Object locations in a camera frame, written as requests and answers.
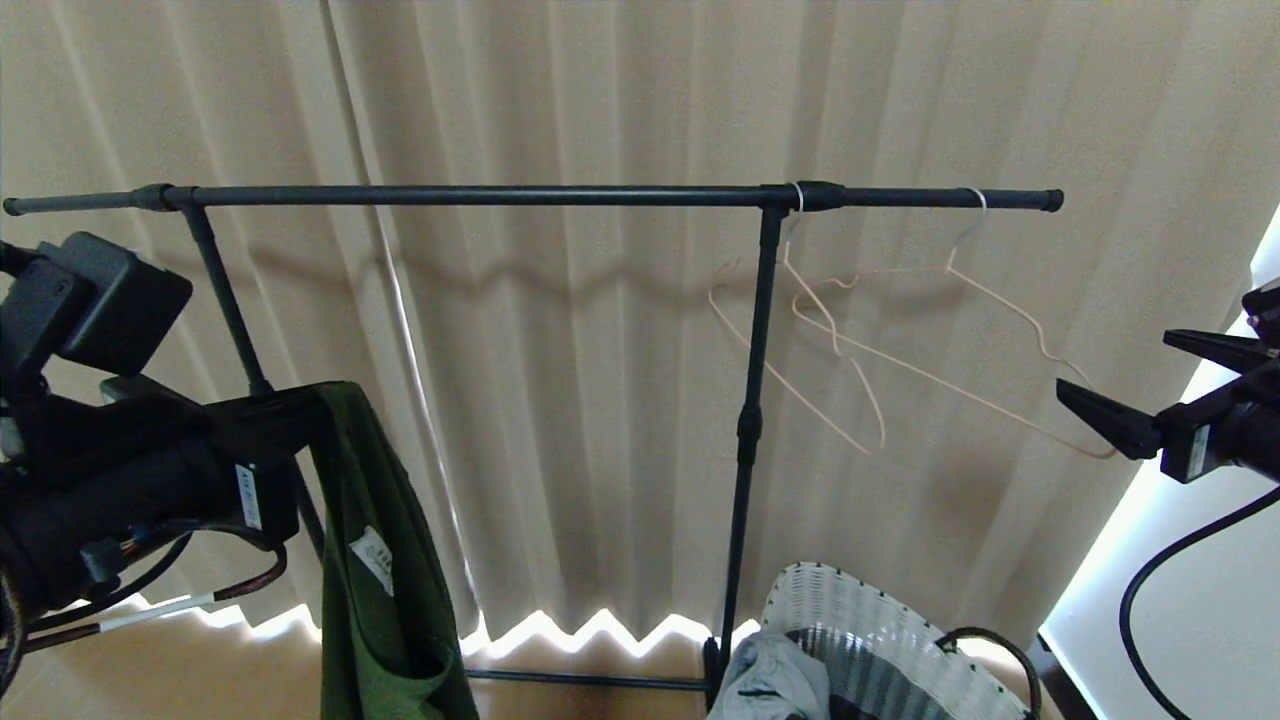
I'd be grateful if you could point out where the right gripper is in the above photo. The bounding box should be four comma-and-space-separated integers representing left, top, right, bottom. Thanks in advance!
1057, 328, 1280, 486

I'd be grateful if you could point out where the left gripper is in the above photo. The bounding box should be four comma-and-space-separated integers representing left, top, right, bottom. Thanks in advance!
10, 383, 336, 613

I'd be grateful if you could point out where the pink clothes hanger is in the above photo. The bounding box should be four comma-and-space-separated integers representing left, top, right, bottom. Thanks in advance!
793, 190, 1119, 461
708, 210, 888, 456

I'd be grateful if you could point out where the green long-sleeved shirt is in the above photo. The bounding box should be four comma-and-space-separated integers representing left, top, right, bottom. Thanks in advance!
310, 380, 481, 720

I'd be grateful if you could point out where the white laundry basket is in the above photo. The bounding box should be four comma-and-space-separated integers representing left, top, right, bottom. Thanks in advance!
760, 562, 1041, 720

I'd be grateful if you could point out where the black clothes rack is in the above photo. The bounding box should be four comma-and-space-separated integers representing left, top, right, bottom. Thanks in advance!
0, 180, 1066, 720

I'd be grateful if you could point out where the beige curtain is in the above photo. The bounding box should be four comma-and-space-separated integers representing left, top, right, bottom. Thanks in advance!
0, 0, 1280, 641

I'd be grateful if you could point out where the pale grey garment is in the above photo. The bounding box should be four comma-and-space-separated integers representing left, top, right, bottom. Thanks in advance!
708, 628, 831, 720

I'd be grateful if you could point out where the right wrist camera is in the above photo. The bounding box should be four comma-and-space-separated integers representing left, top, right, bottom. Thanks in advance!
1243, 280, 1280, 346

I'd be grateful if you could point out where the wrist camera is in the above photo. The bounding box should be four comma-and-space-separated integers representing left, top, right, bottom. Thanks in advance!
0, 232, 194, 401
1243, 280, 1280, 346

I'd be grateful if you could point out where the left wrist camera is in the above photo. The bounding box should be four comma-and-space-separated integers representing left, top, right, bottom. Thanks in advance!
0, 232, 194, 401

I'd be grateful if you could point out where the black cable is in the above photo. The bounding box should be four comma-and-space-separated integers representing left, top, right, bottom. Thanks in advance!
1120, 485, 1280, 720

